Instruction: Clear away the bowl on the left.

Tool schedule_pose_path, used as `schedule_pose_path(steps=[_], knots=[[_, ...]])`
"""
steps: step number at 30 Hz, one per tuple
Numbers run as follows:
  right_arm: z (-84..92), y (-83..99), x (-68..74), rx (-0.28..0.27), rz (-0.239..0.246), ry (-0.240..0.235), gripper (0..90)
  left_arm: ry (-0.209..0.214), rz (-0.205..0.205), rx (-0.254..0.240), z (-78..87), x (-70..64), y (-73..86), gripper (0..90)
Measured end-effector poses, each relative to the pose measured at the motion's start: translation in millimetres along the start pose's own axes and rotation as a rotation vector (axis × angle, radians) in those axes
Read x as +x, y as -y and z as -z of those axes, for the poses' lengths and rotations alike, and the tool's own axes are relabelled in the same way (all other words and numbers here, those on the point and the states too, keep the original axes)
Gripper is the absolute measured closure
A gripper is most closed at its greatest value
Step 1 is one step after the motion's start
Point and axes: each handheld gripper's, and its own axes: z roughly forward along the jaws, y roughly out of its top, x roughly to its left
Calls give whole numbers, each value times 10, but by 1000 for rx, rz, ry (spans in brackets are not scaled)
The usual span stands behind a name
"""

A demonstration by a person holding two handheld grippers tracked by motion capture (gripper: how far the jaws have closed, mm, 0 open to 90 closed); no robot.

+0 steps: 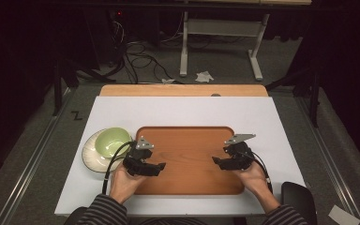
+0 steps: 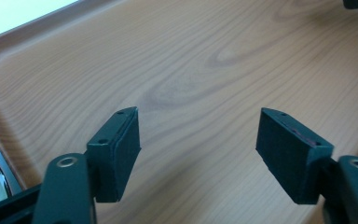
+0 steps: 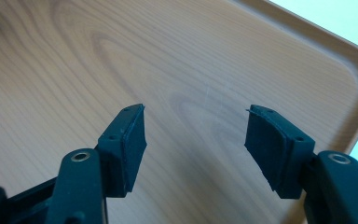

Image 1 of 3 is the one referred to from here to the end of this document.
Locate black chair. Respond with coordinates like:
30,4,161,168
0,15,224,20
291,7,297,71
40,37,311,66
280,181,318,225

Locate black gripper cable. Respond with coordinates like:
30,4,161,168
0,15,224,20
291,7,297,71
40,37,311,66
243,149,274,194
102,141,138,196

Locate white paper sheet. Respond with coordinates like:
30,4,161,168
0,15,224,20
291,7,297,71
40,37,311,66
327,204,360,225

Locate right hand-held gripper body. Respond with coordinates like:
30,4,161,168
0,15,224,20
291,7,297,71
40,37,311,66
223,133,257,172

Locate person's left hand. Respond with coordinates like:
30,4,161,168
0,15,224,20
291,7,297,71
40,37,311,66
109,162,147,204

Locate white metal desk frame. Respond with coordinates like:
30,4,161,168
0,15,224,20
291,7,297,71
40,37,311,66
179,11,270,83

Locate white table cover sheet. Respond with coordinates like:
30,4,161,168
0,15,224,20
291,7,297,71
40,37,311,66
54,96,307,218

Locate white ribbed plate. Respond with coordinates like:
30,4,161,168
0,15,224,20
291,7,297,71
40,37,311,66
82,128,129,173

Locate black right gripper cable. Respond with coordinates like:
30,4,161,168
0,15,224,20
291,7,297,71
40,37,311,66
243,149,274,194

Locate person's right hand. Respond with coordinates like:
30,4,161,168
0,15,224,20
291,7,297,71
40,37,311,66
231,161,275,204

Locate wooden tray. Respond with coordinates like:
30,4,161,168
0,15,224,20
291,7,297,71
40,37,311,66
133,126,246,196

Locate black floor cables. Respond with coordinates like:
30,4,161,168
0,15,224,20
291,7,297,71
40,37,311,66
107,18,186,85

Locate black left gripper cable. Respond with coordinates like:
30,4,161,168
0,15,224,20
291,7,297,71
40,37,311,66
102,141,138,196

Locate black metal stand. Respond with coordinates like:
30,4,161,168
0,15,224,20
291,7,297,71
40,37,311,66
52,57,80,117
264,67,322,128

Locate green bowl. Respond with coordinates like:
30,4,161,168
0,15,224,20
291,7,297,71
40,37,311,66
94,127,133,159

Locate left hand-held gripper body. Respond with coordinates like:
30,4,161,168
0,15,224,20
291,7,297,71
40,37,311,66
122,135,155,176

